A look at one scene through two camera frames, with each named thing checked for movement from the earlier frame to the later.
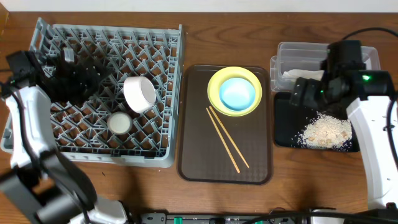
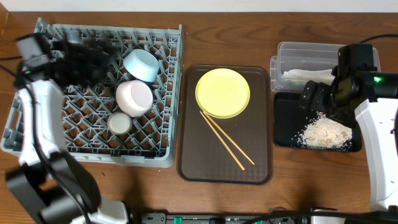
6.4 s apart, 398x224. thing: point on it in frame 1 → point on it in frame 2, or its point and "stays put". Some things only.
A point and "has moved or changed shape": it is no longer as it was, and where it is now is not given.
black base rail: x=377 y=216 stays put
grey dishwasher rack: x=134 y=117 stays put
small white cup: x=119 y=123 stays put
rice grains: x=324 y=132 stays put
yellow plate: x=234 y=91 has moved or changed shape
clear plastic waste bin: x=308 y=56 stays put
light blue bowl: x=237 y=94 → x=141 y=65
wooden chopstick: x=247 y=165 has moved or changed shape
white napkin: x=296 y=73 stays put
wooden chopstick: x=223 y=141 has moved or changed shape
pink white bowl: x=139 y=93 has moved or changed shape
